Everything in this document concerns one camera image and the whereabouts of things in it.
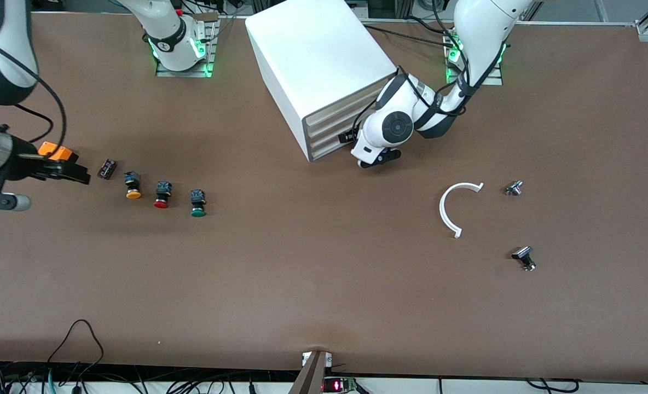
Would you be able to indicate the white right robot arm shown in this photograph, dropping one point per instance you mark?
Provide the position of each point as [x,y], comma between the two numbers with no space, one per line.
[176,57]

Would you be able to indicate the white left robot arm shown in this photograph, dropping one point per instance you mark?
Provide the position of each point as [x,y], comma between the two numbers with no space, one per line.
[482,27]

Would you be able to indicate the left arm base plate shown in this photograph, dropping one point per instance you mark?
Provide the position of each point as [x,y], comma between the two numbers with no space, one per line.
[493,79]

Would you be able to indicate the small black contact block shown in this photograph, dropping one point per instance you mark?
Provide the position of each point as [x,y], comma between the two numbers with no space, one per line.
[106,169]

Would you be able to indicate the orange button enclosure box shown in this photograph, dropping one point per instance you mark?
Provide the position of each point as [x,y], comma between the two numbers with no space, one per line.
[50,149]

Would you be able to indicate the beige closed cabinet drawer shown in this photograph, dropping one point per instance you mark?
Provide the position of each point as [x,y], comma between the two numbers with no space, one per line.
[335,121]
[329,134]
[335,110]

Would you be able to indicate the table edge clamp mount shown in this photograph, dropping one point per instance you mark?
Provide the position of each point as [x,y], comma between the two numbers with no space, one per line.
[310,377]

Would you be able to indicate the white curved plastic arc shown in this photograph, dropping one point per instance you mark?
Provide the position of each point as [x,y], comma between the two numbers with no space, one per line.
[442,209]

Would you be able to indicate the black-capped metal switch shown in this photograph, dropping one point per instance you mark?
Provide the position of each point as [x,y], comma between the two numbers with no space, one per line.
[521,253]

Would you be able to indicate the small silver metal knob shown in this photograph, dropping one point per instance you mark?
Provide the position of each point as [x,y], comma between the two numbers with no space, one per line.
[514,188]

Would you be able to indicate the red push button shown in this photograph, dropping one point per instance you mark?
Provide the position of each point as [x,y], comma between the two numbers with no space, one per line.
[162,197]

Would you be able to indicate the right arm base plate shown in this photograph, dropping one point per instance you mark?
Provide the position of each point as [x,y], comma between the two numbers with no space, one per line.
[184,73]

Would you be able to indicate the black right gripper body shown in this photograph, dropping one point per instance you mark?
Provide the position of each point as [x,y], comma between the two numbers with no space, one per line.
[22,162]

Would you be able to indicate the red-lit electronic device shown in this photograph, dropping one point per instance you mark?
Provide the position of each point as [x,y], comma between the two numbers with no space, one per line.
[337,386]

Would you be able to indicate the yellow push button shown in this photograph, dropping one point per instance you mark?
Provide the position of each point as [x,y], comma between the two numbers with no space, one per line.
[133,189]

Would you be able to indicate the white drawer cabinet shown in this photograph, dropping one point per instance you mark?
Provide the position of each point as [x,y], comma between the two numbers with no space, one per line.
[318,54]

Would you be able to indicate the white scoop-front cabinet drawer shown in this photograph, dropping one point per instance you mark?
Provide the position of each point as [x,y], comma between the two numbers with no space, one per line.
[324,149]

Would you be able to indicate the green push button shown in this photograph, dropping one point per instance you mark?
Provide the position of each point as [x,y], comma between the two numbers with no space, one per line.
[197,205]

